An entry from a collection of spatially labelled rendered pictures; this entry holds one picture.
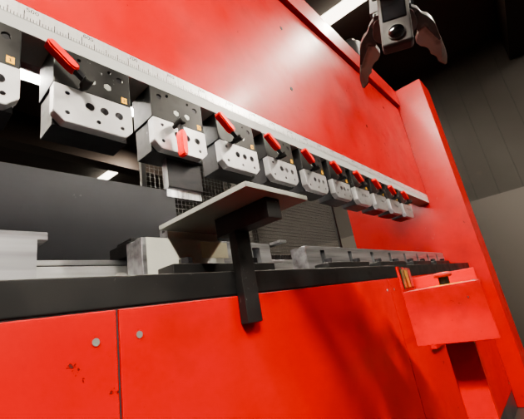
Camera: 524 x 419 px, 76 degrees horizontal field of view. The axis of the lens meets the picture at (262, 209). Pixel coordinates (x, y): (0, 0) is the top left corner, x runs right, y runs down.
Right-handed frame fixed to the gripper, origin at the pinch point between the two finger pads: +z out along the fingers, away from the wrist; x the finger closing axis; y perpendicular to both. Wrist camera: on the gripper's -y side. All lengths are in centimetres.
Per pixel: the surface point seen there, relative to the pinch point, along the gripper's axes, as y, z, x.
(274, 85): 47, 18, 44
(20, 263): -47, -18, 54
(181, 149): -11.7, -6.1, 46.3
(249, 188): -28.0, -6.2, 25.2
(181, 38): 25, -16, 54
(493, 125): 286, 280, -81
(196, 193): -14, 6, 50
